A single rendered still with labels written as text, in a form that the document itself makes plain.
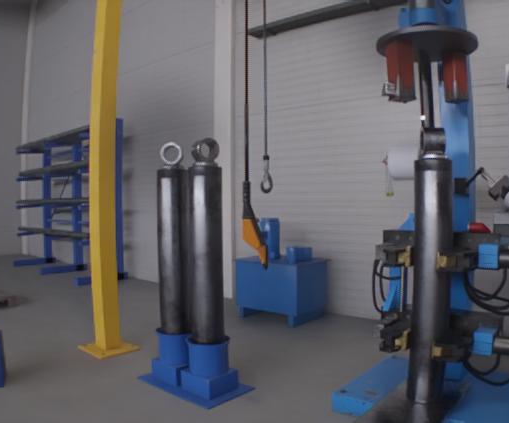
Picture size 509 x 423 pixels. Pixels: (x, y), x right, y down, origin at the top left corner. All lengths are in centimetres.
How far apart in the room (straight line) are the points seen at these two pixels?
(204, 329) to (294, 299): 183
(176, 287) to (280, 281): 178
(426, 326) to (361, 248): 257
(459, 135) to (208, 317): 190
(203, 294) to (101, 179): 145
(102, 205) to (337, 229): 254
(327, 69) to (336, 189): 136
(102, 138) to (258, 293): 226
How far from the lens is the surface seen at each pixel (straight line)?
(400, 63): 248
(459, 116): 295
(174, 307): 316
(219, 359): 301
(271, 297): 480
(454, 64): 271
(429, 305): 251
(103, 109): 394
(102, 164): 388
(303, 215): 536
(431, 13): 269
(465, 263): 243
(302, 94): 549
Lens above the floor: 126
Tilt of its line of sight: 2 degrees down
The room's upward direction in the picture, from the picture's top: straight up
